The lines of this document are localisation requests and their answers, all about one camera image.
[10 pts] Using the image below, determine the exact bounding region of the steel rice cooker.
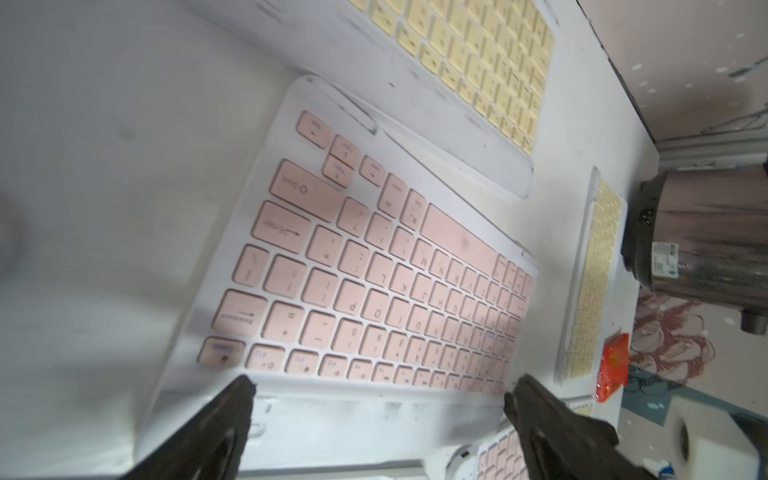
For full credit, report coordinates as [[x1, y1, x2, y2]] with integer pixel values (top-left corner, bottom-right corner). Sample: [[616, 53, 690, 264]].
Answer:
[[621, 164, 767, 336]]

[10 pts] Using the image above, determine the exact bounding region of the red small packet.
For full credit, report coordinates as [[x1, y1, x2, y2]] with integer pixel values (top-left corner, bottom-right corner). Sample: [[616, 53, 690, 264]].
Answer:
[[595, 333, 630, 403]]

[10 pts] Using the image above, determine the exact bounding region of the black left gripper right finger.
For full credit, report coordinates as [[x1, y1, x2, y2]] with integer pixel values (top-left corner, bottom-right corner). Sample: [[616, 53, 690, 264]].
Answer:
[[504, 374, 654, 480]]

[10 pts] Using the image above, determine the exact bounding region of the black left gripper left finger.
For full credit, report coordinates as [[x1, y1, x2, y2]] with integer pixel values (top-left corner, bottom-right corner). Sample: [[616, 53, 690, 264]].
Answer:
[[123, 375, 256, 480]]

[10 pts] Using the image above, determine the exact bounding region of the yellow keyboard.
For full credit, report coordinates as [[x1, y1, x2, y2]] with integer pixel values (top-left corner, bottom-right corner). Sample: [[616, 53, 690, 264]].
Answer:
[[554, 168, 627, 385], [193, 0, 559, 199]]

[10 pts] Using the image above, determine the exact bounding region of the pink keyboard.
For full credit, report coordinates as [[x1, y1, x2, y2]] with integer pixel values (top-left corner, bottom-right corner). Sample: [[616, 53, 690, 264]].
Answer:
[[444, 419, 529, 480], [135, 76, 539, 471]]

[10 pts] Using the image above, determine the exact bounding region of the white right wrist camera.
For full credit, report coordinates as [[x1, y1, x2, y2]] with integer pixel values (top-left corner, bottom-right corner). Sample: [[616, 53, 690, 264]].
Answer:
[[664, 396, 764, 480]]

